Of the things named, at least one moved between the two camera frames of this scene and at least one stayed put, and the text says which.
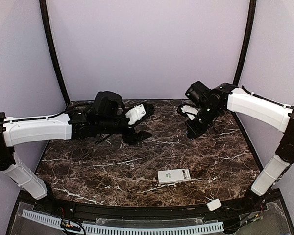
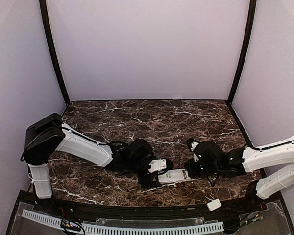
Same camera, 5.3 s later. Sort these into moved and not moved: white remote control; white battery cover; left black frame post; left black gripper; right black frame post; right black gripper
Moved: right black gripper; left black gripper
Not moved: left black frame post; white remote control; right black frame post; white battery cover
